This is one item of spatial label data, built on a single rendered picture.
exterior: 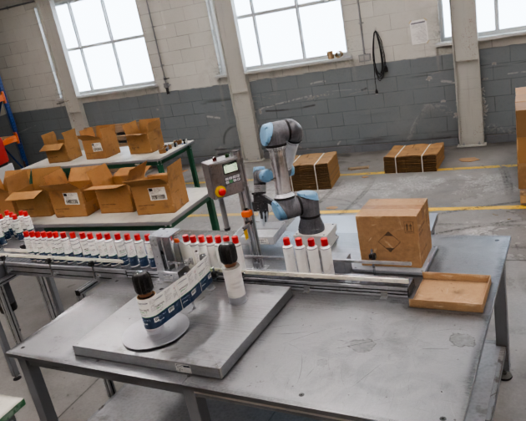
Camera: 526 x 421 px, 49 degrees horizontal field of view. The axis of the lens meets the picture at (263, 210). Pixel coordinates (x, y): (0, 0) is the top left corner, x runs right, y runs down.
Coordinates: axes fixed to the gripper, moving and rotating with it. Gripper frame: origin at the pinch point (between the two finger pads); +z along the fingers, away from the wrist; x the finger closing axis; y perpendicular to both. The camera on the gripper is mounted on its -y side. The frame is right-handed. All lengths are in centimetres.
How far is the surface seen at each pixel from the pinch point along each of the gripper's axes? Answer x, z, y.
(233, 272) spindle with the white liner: 87, 13, -30
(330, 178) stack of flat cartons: -338, -21, 92
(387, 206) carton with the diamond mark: 30, -11, -86
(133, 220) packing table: -39, 1, 139
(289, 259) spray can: 58, 11, -44
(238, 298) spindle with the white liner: 84, 26, -29
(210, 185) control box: 66, -26, -6
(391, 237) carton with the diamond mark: 38, 3, -90
